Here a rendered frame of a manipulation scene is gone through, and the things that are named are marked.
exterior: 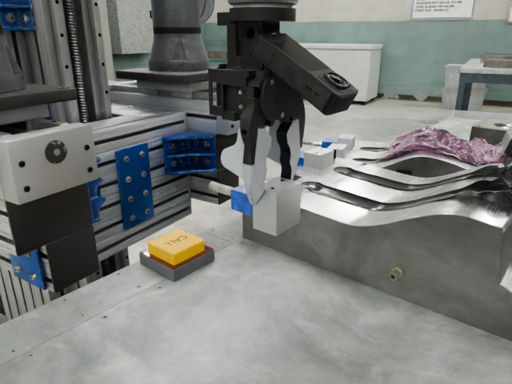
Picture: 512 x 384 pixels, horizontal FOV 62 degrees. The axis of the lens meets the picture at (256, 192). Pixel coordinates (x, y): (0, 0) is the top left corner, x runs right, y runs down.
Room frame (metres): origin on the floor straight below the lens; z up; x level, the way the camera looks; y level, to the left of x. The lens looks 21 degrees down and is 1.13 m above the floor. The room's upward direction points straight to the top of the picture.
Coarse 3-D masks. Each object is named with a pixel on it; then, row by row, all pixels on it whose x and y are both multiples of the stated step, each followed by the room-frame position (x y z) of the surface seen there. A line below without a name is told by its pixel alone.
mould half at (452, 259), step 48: (384, 192) 0.65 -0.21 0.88; (432, 192) 0.58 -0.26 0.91; (288, 240) 0.59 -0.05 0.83; (336, 240) 0.53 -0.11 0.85; (384, 240) 0.49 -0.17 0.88; (432, 240) 0.45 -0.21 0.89; (480, 240) 0.42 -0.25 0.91; (384, 288) 0.49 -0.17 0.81; (432, 288) 0.45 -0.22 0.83; (480, 288) 0.42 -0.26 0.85
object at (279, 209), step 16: (224, 192) 0.52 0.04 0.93; (240, 192) 0.49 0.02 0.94; (272, 192) 0.45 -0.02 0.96; (288, 192) 0.46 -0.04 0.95; (240, 208) 0.49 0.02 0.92; (256, 208) 0.46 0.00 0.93; (272, 208) 0.45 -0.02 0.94; (288, 208) 0.46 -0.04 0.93; (256, 224) 0.46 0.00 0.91; (272, 224) 0.45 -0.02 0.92; (288, 224) 0.46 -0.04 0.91
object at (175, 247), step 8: (176, 232) 0.59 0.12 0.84; (184, 232) 0.59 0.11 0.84; (152, 240) 0.57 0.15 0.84; (160, 240) 0.57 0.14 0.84; (168, 240) 0.57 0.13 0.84; (176, 240) 0.57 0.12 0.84; (184, 240) 0.57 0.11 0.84; (192, 240) 0.57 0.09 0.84; (200, 240) 0.57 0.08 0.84; (152, 248) 0.55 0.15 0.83; (160, 248) 0.54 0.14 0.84; (168, 248) 0.54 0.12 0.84; (176, 248) 0.54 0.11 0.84; (184, 248) 0.54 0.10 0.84; (192, 248) 0.55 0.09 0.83; (200, 248) 0.56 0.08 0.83; (160, 256) 0.54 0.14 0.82; (168, 256) 0.53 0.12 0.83; (176, 256) 0.53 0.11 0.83; (184, 256) 0.54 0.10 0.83; (192, 256) 0.55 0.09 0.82
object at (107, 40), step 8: (104, 0) 6.54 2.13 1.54; (104, 8) 6.53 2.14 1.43; (104, 16) 6.51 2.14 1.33; (104, 24) 6.49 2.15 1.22; (104, 32) 6.48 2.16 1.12; (104, 40) 6.46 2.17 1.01; (104, 48) 6.45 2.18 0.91; (112, 64) 6.55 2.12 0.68; (112, 72) 6.53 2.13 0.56; (112, 80) 6.52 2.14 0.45
